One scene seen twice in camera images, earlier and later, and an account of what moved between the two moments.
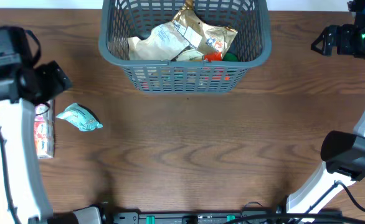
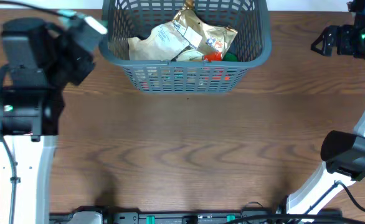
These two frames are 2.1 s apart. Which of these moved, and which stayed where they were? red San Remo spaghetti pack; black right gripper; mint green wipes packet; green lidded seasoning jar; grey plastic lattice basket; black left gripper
Moved: mint green wipes packet; black left gripper
Stayed: red San Remo spaghetti pack; green lidded seasoning jar; grey plastic lattice basket; black right gripper
